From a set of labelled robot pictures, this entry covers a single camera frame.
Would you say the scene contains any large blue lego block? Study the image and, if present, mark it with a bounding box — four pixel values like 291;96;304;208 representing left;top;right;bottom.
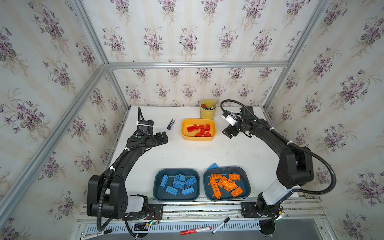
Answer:
185;176;198;188

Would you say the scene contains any yellow pen cup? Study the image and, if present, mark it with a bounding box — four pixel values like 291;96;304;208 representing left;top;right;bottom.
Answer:
200;100;218;120

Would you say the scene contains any long orange lego plate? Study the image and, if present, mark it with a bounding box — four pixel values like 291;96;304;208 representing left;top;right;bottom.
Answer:
209;178;222;200

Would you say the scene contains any blue sloped lego brick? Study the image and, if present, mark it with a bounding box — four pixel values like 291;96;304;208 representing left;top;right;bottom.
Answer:
174;174;186;182

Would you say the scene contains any orange curved lego piece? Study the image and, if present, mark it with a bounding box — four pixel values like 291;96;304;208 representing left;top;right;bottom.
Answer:
223;180;238;192

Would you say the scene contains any red marker pen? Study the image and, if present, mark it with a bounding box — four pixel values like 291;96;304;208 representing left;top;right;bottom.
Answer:
180;227;211;236

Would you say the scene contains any left teal plastic bin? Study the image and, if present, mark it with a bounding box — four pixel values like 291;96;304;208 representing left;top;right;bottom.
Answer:
153;169;200;202

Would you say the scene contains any yellow plastic bin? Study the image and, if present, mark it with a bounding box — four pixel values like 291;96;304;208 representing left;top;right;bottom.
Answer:
181;119;217;141

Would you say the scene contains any blue glue stick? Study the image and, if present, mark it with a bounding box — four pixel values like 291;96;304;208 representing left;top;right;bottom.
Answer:
167;118;176;130

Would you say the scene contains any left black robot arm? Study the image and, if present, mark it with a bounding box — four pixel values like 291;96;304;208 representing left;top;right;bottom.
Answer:
87;108;168;232

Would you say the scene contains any right teal plastic bin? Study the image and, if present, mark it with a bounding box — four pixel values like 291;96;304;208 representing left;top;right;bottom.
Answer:
203;166;251;202

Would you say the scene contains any orange lego brick pair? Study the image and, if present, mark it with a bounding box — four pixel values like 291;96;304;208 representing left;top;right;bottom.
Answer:
229;174;241;181

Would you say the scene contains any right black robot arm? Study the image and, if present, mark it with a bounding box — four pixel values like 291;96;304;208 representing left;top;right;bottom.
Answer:
220;99;337;216

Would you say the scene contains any teal plastic bin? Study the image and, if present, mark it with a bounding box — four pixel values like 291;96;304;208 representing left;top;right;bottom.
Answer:
153;169;200;202
203;166;251;202

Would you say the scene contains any orange lego top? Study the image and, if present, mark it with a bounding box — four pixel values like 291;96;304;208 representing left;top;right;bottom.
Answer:
231;187;244;198

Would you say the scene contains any black white marker pen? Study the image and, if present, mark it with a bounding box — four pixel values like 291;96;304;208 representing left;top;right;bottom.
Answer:
212;217;231;234

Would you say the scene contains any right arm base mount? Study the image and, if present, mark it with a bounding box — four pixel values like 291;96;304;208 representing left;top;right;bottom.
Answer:
241;193;284;220

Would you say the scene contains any black marker at left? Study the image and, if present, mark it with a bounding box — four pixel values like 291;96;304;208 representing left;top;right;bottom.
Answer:
80;229;113;240

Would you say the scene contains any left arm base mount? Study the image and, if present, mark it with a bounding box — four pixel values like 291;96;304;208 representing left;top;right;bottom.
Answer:
123;195;164;221

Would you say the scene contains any blue long lego brick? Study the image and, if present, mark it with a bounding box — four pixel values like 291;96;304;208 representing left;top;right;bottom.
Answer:
173;181;185;190

